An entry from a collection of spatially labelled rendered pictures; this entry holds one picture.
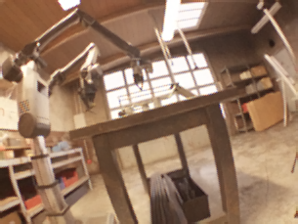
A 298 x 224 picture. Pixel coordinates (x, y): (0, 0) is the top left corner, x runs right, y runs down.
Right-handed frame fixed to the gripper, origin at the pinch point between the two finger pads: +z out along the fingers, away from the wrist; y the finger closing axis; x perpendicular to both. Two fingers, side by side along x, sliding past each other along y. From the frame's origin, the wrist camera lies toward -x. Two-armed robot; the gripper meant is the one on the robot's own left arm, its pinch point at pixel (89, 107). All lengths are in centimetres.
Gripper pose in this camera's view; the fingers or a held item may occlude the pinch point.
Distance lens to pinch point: 75.5
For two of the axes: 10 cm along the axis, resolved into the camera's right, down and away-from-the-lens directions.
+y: 6.7, -0.7, 7.4
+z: 2.6, 9.6, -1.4
